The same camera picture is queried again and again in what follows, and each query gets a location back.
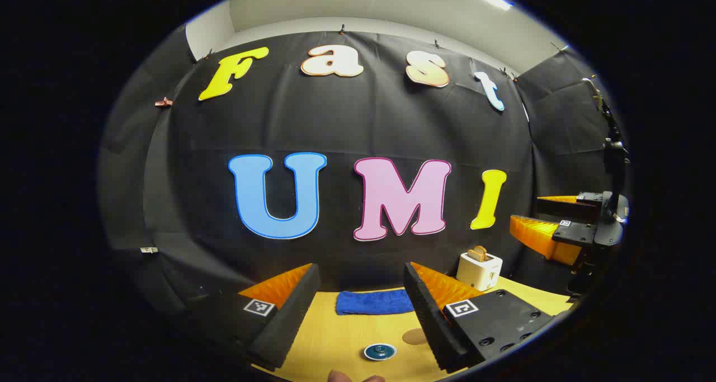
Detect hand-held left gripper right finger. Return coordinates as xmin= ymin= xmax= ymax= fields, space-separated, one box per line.
xmin=404 ymin=262 xmax=557 ymax=374

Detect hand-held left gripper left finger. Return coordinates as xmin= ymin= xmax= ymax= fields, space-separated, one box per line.
xmin=187 ymin=263 xmax=321 ymax=371

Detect blue towel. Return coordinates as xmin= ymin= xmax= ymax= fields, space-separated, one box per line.
xmin=336 ymin=290 xmax=416 ymax=316

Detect white toaster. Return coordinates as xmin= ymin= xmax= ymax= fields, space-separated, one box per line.
xmin=456 ymin=252 xmax=503 ymax=291

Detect black backdrop cloth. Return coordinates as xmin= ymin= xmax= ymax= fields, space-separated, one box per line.
xmin=98 ymin=27 xmax=621 ymax=315

